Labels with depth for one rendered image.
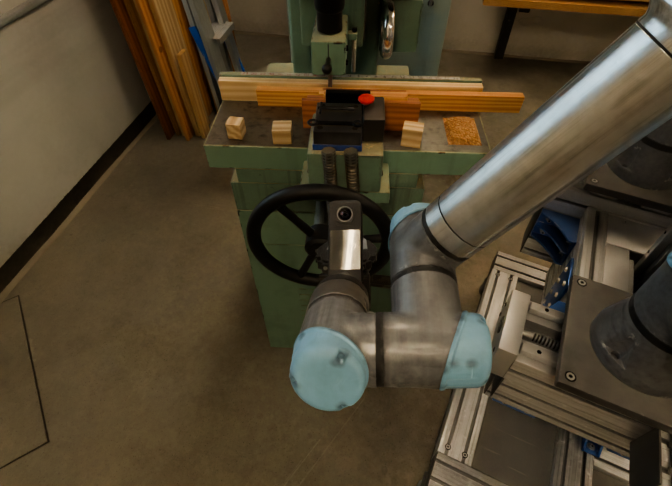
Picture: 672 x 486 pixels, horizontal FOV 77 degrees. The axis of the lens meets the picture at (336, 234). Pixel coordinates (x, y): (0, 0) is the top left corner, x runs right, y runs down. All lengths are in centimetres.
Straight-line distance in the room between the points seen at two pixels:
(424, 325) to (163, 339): 141
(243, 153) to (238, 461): 97
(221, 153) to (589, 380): 78
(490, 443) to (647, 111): 107
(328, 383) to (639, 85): 35
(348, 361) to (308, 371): 4
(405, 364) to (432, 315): 5
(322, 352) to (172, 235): 171
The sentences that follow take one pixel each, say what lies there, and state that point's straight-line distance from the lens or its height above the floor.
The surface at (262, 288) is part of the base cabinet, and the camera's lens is 130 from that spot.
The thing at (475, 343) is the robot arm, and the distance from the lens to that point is 43.
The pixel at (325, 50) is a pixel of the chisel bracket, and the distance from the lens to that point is 91.
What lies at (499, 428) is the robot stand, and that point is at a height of 21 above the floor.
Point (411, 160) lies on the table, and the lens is 91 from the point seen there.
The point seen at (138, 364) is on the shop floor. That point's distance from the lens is 173.
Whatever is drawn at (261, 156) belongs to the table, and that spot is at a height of 88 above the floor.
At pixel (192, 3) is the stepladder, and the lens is 173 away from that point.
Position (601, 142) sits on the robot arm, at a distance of 41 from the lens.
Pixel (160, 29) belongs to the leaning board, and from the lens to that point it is 235.
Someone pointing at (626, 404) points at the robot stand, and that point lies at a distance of 78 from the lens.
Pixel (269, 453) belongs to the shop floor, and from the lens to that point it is 150.
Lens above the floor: 144
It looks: 48 degrees down
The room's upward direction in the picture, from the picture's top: straight up
